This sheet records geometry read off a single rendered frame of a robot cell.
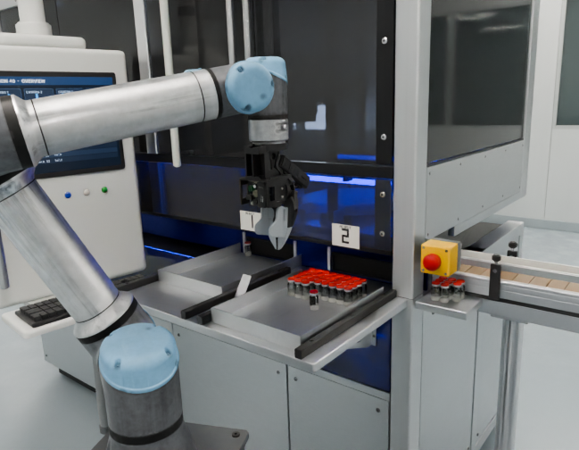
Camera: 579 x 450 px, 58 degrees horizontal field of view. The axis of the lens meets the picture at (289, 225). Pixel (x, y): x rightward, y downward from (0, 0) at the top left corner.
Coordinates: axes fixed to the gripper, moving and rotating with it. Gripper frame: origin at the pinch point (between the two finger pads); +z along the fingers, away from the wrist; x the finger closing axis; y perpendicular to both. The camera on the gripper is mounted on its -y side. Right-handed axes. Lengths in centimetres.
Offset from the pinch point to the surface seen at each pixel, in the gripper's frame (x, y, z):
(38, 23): -93, -5, -52
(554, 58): -59, -496, -59
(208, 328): -18.5, 4.4, 21.7
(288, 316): -7.0, -10.3, 21.4
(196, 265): -54, -24, 21
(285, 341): 1.9, 2.0, 20.4
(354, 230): -4.2, -35.3, 5.8
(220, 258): -54, -34, 21
